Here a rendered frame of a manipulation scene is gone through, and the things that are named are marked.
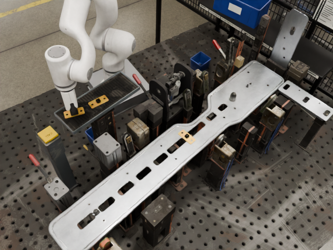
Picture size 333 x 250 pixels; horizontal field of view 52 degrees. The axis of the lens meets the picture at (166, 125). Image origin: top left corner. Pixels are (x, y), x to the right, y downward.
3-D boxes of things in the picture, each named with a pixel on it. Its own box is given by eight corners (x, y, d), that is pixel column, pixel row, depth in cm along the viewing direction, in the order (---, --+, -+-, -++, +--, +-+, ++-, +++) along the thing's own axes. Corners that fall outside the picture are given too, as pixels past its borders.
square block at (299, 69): (281, 115, 207) (303, 74, 178) (270, 108, 210) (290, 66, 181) (288, 108, 211) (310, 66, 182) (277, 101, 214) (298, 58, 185)
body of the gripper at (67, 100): (53, 75, 131) (59, 94, 140) (58, 94, 126) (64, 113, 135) (72, 71, 133) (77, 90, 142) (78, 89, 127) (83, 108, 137)
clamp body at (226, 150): (216, 195, 175) (229, 162, 147) (198, 180, 180) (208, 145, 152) (228, 184, 179) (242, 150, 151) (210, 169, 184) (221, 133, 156)
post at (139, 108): (141, 158, 186) (139, 114, 153) (135, 153, 188) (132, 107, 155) (148, 153, 188) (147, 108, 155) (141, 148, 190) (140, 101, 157)
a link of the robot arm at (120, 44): (106, 55, 191) (103, 21, 171) (138, 63, 189) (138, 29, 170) (99, 70, 184) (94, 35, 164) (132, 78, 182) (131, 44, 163)
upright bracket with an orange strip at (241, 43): (225, 98, 213) (243, 35, 173) (223, 97, 214) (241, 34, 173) (228, 96, 215) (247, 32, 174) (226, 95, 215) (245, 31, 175)
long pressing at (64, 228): (77, 269, 124) (77, 268, 123) (43, 225, 133) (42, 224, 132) (287, 81, 185) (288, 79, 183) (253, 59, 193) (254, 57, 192)
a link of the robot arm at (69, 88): (50, 72, 129) (52, 78, 131) (55, 89, 124) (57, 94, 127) (73, 67, 131) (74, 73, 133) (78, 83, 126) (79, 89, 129)
